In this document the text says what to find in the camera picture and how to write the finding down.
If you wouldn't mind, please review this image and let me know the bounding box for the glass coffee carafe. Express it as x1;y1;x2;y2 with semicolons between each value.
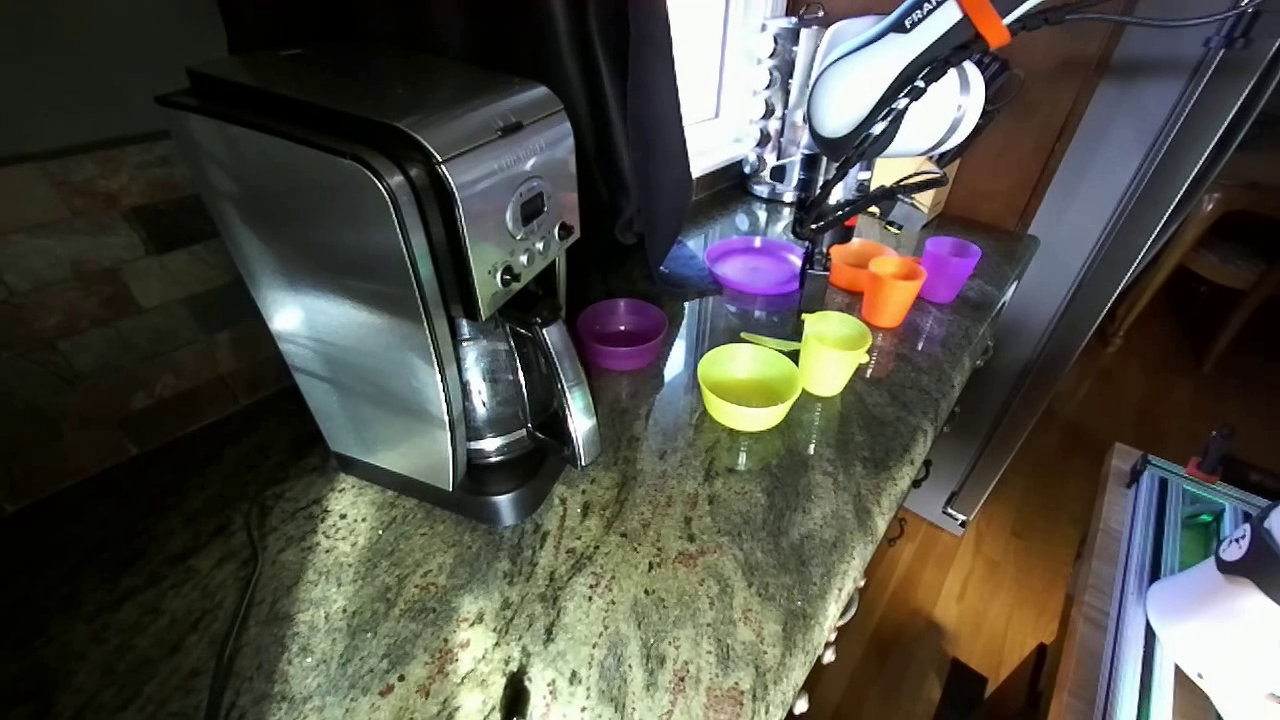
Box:
454;321;598;464

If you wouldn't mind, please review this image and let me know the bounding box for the black power cable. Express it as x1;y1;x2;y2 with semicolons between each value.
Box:
195;493;273;720

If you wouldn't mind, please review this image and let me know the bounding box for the orange plastic cup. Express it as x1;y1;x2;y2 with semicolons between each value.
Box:
864;257;926;326

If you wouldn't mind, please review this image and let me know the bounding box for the purple plastic cup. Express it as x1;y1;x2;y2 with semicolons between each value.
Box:
921;236;982;302

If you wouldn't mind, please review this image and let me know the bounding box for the stainless steel refrigerator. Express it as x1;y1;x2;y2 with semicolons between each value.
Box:
909;0;1280;532

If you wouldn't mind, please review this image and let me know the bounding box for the orange plastic bowl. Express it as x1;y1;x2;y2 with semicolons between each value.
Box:
827;238;888;297

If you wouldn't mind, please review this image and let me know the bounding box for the stainless steel coffee maker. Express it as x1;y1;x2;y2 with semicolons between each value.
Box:
158;46;579;523

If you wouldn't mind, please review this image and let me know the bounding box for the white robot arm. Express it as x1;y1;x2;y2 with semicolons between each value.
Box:
792;0;1257;238

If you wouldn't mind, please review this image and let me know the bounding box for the yellow plastic cup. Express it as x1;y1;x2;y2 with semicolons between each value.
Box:
801;312;871;395

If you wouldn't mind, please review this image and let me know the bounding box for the purple plastic plate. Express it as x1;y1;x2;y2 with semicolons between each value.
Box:
703;236;805;297

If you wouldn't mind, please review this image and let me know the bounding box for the yellow plastic bowl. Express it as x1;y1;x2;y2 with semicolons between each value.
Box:
696;344;801;431

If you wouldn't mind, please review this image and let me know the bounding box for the wooden knife block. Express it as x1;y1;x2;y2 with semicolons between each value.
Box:
871;157;953;228

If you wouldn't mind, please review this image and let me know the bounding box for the black curtain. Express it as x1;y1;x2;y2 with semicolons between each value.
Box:
215;0;692;292

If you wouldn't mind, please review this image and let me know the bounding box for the white plastic bin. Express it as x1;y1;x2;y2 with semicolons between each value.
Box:
1042;443;1280;720

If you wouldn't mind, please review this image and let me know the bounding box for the purple plastic bowl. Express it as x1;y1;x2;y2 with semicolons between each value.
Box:
574;297;668;372

